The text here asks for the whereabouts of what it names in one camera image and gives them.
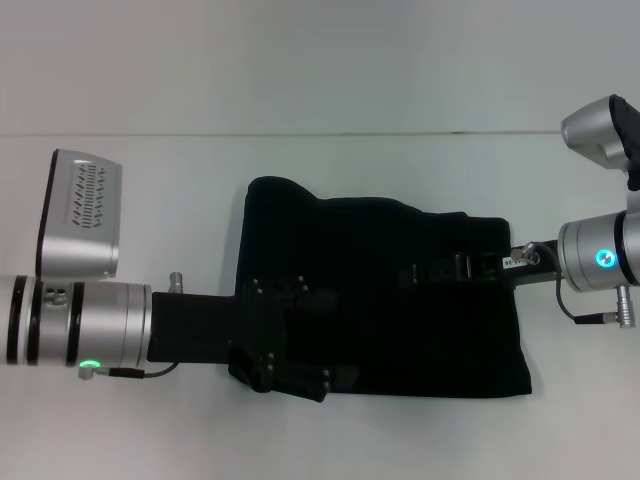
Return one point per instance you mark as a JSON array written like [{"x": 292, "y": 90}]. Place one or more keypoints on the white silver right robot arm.
[{"x": 600, "y": 255}]

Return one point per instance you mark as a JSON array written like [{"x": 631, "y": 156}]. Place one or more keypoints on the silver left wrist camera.
[{"x": 82, "y": 215}]

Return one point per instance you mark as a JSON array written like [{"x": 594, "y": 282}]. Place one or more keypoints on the black shirt with white print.
[{"x": 400, "y": 340}]

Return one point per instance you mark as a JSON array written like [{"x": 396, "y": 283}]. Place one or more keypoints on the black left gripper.
[{"x": 200, "y": 327}]

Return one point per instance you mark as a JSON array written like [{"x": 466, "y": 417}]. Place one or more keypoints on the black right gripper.
[{"x": 540, "y": 272}]

